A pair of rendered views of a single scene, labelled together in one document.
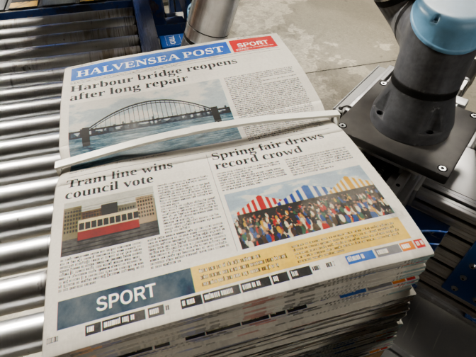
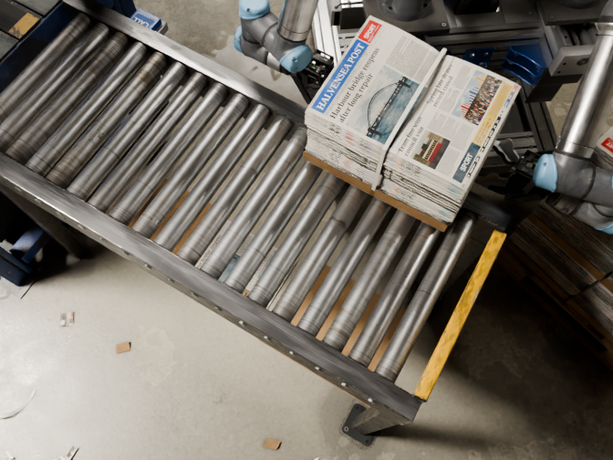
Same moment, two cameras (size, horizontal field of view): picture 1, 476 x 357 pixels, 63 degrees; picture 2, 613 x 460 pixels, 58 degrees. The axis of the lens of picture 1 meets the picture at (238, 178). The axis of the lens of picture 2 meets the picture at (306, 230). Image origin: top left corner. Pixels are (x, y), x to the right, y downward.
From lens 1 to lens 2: 99 cm
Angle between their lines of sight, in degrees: 33
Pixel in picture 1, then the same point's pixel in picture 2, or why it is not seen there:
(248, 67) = (387, 48)
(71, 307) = (456, 176)
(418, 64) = not seen: outside the picture
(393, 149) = (413, 27)
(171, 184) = (431, 123)
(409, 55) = not seen: outside the picture
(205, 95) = (389, 77)
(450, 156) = (441, 14)
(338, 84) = not seen: outside the picture
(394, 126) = (407, 13)
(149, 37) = (151, 37)
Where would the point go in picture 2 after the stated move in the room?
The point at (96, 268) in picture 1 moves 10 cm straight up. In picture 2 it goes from (448, 163) to (462, 136)
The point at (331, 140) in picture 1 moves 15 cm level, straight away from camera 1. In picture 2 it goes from (456, 65) to (420, 16)
